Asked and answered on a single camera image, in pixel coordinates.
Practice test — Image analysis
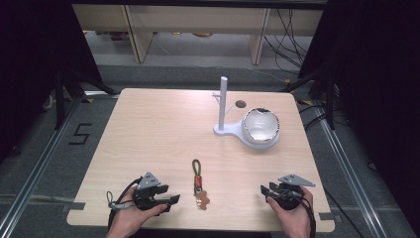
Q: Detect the grey cable strap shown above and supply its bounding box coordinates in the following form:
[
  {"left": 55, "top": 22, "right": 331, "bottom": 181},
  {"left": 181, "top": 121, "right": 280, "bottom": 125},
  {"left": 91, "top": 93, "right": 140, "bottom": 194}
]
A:
[{"left": 105, "top": 190, "right": 134, "bottom": 211}]

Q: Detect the white key holder stand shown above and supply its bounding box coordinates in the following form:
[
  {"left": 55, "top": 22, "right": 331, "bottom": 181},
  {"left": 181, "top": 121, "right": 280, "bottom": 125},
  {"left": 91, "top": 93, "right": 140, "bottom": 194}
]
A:
[{"left": 212, "top": 75, "right": 282, "bottom": 151}]

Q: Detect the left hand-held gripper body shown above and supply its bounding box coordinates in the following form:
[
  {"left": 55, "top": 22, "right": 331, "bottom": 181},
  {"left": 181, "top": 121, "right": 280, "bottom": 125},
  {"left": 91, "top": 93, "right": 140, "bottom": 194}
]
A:
[{"left": 133, "top": 171, "right": 163, "bottom": 211}]

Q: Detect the aluminium floor rail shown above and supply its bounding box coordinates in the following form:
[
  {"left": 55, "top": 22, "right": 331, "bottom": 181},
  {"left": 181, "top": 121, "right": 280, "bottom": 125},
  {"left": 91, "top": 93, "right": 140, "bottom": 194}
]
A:
[
  {"left": 311, "top": 102, "right": 392, "bottom": 238},
  {"left": 0, "top": 97, "right": 83, "bottom": 238}
]

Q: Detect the light wooden shelf unit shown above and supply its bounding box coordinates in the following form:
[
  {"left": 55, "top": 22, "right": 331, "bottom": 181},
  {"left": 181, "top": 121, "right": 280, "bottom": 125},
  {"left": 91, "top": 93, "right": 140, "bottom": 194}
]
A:
[{"left": 71, "top": 4, "right": 325, "bottom": 65}]

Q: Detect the shiny white bowl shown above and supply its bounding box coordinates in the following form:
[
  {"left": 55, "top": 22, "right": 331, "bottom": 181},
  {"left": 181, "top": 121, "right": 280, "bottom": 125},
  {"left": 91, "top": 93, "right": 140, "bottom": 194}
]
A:
[{"left": 241, "top": 107, "right": 281, "bottom": 145}]

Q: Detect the bundle of black floor cables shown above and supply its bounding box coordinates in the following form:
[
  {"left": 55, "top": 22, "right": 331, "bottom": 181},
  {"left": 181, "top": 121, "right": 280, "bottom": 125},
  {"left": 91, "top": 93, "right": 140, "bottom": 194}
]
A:
[{"left": 262, "top": 8, "right": 313, "bottom": 75}]

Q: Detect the green red rope keychain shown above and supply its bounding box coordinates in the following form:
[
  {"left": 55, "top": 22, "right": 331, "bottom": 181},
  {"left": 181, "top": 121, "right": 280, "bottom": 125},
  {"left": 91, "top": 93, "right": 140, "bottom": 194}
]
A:
[{"left": 191, "top": 159, "right": 211, "bottom": 212}]

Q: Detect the person's right hand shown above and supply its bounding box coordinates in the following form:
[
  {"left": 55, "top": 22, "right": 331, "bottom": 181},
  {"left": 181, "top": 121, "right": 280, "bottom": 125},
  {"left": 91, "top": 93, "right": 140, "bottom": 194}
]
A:
[{"left": 266, "top": 185, "right": 315, "bottom": 238}]

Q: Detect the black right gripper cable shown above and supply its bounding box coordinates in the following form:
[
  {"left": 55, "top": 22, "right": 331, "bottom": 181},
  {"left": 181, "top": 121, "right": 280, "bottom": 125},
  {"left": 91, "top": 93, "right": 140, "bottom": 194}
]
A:
[{"left": 276, "top": 188, "right": 317, "bottom": 238}]

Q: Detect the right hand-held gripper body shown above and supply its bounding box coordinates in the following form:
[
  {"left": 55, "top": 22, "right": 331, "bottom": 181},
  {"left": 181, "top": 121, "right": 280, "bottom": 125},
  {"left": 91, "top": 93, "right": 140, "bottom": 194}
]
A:
[{"left": 267, "top": 174, "right": 317, "bottom": 211}]

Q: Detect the thin black floor cable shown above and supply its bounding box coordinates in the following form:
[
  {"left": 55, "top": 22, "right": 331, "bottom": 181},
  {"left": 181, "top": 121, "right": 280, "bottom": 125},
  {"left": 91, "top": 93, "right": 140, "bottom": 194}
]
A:
[{"left": 322, "top": 186, "right": 366, "bottom": 238}]

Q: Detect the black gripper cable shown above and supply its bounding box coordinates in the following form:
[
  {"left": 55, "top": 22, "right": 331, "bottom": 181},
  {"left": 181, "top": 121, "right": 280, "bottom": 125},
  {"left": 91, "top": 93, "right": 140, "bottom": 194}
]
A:
[
  {"left": 107, "top": 178, "right": 144, "bottom": 234},
  {"left": 276, "top": 188, "right": 317, "bottom": 238}
]

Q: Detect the black curtain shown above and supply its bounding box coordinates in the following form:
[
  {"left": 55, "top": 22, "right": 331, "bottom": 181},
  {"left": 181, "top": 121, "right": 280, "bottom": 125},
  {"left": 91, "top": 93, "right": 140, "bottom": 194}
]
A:
[
  {"left": 298, "top": 0, "right": 420, "bottom": 229},
  {"left": 0, "top": 0, "right": 104, "bottom": 160}
]

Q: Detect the person's left hand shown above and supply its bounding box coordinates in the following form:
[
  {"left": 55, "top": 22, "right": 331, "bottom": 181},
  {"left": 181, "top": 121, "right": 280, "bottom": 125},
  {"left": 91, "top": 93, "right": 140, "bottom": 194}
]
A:
[{"left": 105, "top": 185, "right": 168, "bottom": 238}]

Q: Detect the black metal stand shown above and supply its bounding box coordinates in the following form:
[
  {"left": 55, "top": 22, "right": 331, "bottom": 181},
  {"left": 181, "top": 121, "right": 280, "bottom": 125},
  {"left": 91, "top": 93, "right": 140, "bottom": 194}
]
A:
[
  {"left": 53, "top": 64, "right": 121, "bottom": 131},
  {"left": 279, "top": 67, "right": 337, "bottom": 131}
]

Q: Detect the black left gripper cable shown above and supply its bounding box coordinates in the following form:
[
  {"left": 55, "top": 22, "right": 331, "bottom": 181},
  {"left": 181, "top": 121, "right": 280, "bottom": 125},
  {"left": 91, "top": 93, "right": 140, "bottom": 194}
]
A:
[{"left": 107, "top": 178, "right": 144, "bottom": 234}]

